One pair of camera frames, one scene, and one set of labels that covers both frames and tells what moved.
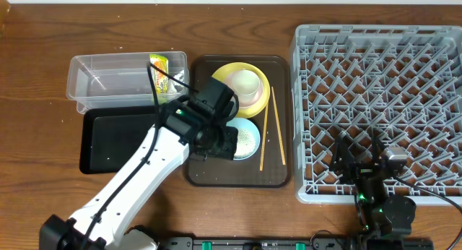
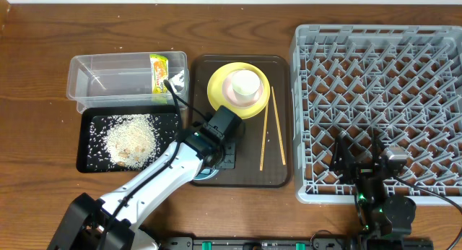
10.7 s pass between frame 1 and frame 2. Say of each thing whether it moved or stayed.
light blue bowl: moved
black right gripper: stayed
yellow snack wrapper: stayed
